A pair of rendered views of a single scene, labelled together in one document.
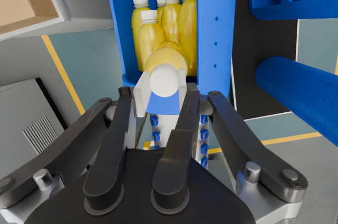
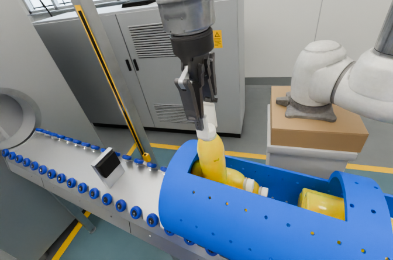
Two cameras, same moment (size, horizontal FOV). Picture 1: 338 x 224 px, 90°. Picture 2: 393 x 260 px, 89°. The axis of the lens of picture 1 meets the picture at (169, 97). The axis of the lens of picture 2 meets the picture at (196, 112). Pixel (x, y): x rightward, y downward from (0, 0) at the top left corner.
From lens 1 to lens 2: 33 cm
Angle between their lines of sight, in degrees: 42
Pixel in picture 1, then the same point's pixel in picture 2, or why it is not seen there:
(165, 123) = (155, 180)
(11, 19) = (273, 118)
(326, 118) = not seen: outside the picture
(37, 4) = (279, 134)
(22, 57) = (259, 135)
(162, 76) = (211, 128)
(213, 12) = (232, 201)
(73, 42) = not seen: hidden behind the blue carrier
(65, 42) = not seen: hidden behind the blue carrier
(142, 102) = (207, 104)
